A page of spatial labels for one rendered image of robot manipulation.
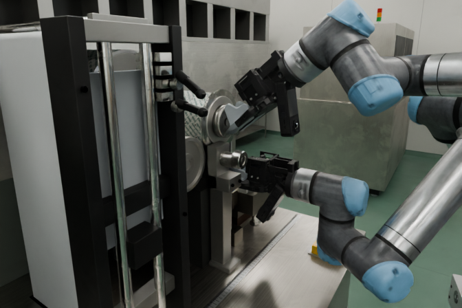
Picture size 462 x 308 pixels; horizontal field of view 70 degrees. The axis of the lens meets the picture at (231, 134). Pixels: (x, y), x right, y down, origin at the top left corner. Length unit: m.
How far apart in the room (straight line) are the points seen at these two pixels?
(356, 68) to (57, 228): 0.57
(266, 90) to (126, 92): 0.31
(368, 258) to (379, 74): 0.33
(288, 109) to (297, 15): 4.94
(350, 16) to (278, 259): 0.59
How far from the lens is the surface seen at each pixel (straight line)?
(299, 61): 0.62
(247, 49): 1.50
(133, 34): 0.41
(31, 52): 0.60
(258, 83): 0.67
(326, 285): 0.84
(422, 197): 0.71
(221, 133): 0.75
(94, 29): 0.38
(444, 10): 5.15
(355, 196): 0.72
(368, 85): 0.57
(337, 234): 0.75
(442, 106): 0.83
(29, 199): 0.73
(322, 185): 0.73
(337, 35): 0.60
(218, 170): 0.74
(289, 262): 0.89
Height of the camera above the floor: 1.41
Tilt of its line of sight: 14 degrees down
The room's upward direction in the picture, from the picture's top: straight up
